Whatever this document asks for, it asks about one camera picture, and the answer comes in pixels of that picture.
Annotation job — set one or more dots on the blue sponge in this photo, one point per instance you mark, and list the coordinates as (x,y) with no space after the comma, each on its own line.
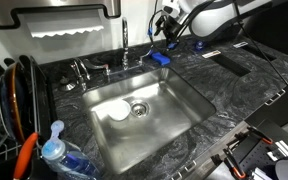
(161,59)

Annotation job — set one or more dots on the stainless steel sink basin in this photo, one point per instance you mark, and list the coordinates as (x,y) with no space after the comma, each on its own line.
(163,106)

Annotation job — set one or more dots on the white bowl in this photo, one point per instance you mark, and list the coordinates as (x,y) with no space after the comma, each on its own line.
(119,109)

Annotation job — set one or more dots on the orange handled utensil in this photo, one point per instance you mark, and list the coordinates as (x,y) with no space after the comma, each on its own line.
(24,156)

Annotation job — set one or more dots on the small chrome side faucet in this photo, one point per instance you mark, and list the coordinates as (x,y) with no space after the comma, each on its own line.
(81,72)

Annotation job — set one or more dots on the clear blue dish soap bottle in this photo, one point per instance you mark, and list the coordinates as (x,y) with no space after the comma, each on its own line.
(67,158)

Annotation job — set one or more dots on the chrome faucet handle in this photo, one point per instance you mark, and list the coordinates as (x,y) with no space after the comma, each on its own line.
(140,61)
(89,65)

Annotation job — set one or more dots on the black orange clamp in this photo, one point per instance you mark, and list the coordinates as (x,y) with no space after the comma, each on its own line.
(234,166)

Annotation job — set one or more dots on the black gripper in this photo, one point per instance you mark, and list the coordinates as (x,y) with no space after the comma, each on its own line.
(170,28)

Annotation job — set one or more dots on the steel paper towel dispenser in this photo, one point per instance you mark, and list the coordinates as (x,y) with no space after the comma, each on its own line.
(47,18)

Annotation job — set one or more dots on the blue soap bottle on counter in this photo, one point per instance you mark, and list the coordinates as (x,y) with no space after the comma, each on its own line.
(199,45)

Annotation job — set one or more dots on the black dish drying rack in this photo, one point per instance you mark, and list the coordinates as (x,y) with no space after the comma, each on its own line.
(32,171)

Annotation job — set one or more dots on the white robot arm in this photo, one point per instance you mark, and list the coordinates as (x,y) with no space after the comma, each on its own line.
(205,19)

